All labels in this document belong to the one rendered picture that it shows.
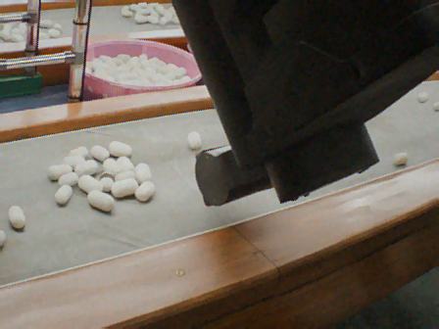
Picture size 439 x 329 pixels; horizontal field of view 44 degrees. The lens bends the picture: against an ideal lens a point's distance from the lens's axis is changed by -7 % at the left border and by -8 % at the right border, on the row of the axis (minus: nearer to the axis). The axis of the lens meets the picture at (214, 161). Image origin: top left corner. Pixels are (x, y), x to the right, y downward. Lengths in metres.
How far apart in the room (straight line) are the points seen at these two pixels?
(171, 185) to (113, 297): 0.27
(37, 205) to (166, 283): 0.22
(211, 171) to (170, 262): 0.11
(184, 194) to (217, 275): 0.20
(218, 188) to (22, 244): 0.24
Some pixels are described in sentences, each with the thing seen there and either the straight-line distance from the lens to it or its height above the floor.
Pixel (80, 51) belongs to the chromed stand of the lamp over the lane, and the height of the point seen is 0.85.
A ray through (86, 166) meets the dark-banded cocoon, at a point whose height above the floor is 0.76.
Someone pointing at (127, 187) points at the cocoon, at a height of 0.76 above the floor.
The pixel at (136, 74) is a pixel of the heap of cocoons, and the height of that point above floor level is 0.74.
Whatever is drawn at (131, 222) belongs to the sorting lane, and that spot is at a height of 0.74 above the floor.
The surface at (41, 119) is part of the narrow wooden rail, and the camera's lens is 0.89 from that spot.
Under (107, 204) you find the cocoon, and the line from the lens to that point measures 0.72.
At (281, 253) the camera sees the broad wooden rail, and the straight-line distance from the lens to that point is 0.68.
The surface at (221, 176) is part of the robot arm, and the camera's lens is 0.57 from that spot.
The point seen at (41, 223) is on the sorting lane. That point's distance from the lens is 0.71.
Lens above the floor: 1.17
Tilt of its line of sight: 29 degrees down
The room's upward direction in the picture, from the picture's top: 11 degrees clockwise
